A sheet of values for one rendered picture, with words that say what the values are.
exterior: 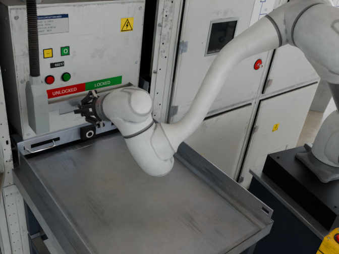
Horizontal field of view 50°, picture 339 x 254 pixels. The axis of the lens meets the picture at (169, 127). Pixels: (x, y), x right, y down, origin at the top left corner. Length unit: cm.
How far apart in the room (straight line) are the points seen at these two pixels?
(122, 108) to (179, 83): 64
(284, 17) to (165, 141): 48
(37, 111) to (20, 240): 62
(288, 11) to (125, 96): 50
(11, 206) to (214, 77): 90
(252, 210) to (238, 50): 54
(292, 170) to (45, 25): 107
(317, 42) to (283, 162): 73
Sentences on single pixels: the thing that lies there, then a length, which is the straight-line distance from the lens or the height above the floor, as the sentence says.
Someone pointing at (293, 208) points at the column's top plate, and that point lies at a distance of 153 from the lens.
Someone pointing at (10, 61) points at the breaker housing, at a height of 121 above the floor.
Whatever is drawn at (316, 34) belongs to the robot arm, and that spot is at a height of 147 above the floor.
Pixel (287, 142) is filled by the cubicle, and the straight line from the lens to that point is 273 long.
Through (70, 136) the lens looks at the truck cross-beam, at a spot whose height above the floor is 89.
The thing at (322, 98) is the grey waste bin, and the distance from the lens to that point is 414.
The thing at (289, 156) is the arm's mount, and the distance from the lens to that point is 164.
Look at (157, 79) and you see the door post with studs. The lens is 152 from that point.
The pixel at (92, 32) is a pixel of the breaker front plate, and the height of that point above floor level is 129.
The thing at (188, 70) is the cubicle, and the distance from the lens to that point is 159.
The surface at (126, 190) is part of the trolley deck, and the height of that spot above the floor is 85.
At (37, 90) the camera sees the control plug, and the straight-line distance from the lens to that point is 120.
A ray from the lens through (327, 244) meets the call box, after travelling 125.
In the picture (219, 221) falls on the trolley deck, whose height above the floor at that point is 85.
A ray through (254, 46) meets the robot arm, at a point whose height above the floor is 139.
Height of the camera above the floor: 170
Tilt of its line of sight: 31 degrees down
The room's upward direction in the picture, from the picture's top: 8 degrees clockwise
